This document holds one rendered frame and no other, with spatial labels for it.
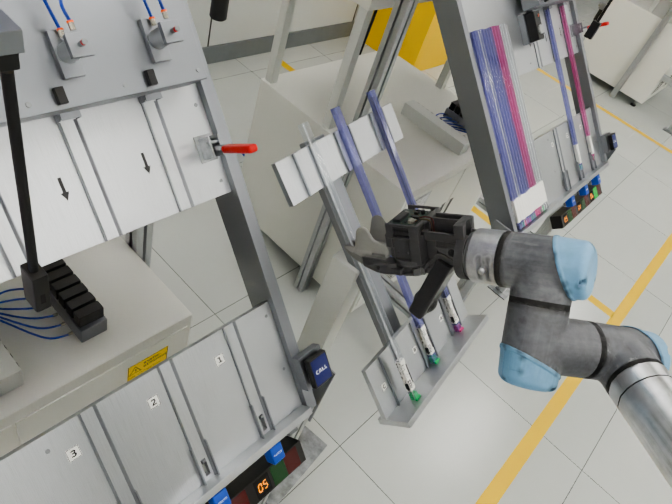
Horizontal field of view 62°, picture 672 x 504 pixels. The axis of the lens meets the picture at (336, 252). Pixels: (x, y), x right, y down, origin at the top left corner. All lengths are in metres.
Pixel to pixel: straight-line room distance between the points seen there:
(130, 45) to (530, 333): 0.58
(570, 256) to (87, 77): 0.59
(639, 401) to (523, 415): 1.41
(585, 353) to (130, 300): 0.81
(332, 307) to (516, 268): 0.49
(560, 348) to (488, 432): 1.31
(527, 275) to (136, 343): 0.71
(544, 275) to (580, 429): 1.57
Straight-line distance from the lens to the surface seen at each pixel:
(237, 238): 0.87
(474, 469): 1.93
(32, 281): 0.52
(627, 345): 0.80
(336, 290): 1.08
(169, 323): 1.13
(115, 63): 0.71
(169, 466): 0.84
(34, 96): 0.67
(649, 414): 0.74
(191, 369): 0.82
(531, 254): 0.72
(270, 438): 0.90
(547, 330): 0.72
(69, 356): 1.09
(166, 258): 2.08
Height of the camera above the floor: 1.53
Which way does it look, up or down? 43 degrees down
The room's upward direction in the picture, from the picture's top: 22 degrees clockwise
